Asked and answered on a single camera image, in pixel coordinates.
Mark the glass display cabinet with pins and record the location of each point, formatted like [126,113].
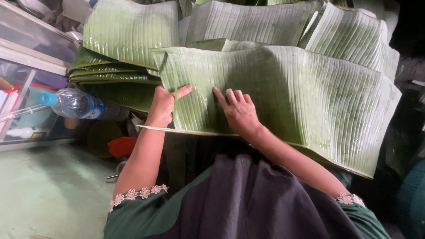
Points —
[30,76]

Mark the stack of folded banana leaves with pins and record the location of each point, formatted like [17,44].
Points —
[232,30]

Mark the white squeeze bottle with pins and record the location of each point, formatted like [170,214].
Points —
[25,132]

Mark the person's green and black dress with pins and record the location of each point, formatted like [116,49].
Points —
[239,202]

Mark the large pale banana leaf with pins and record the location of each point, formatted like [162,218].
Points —
[298,103]

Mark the clear plastic water bottle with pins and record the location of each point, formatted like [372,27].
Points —
[76,104]

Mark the person's left hand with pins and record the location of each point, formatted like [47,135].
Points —
[162,106]

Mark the red cloth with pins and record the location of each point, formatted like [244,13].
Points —
[122,146]

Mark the dark green round lid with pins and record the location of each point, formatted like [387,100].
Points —
[101,137]

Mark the dark teal woven basket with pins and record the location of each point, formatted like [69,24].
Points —
[411,199]

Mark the person's right hand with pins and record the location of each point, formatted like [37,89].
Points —
[239,111]

